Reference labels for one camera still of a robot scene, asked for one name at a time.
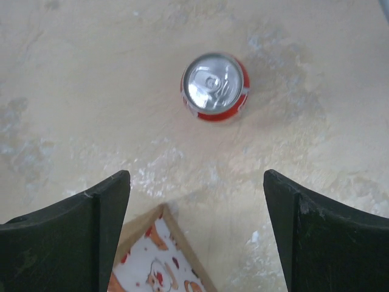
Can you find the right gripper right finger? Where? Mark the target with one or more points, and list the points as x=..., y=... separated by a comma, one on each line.
x=325, y=245

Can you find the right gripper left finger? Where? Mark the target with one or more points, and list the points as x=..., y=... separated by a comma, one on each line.
x=69, y=245

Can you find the canvas bag with cat print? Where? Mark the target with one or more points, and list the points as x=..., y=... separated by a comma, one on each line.
x=154, y=255

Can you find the red cola can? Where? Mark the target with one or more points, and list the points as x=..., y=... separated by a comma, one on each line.
x=215, y=86

